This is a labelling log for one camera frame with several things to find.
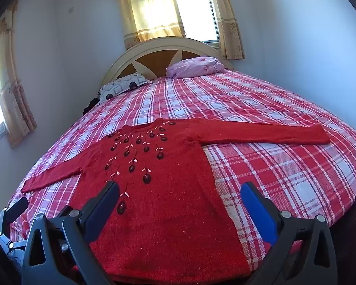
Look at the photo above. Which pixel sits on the pink pillow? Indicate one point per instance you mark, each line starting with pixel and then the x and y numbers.
pixel 195 66

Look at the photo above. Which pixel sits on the cream wooden headboard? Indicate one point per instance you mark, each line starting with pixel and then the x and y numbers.
pixel 154 62

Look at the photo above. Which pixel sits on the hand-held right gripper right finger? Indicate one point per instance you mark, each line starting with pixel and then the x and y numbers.
pixel 258 210

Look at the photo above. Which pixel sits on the red knitted sweater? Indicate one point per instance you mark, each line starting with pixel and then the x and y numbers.
pixel 166 199

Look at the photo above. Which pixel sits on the window with wooden frame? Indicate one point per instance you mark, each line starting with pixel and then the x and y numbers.
pixel 231 29

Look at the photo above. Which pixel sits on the yellow curtain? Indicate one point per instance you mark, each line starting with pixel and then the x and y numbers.
pixel 12 95
pixel 145 12

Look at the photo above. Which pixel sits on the grey patterned pillow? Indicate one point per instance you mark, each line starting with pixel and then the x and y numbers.
pixel 121 86

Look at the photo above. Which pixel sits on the dark cloth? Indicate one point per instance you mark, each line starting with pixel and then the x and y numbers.
pixel 90 107

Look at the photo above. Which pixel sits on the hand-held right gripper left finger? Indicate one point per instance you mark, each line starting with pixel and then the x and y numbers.
pixel 105 204

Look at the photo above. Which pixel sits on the red plaid bedsheet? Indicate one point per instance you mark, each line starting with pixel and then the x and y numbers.
pixel 255 104

